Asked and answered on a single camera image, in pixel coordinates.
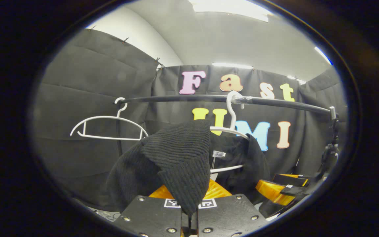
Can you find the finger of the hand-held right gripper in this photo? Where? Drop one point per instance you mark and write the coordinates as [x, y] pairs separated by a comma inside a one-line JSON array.
[[270, 191], [290, 180]]

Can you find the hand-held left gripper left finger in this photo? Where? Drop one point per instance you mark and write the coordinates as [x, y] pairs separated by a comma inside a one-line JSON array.
[[153, 217]]

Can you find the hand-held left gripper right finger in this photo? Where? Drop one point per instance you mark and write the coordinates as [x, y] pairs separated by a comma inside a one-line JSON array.
[[229, 217]]

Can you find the black knit jacket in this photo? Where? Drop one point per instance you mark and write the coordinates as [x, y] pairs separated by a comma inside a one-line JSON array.
[[183, 154]]

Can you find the white plastic clothes hanger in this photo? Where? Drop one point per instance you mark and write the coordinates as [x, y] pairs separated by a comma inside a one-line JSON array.
[[109, 116], [232, 115]]

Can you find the black metal clothes rack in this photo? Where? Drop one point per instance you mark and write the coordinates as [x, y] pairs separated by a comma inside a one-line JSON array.
[[183, 98]]

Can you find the ceiling light panel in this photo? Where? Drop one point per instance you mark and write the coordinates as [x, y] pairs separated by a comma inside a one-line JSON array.
[[229, 10], [299, 81], [232, 65], [322, 55]]

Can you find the black backdrop cloth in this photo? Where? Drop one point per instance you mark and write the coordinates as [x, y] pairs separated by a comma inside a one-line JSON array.
[[77, 82]]

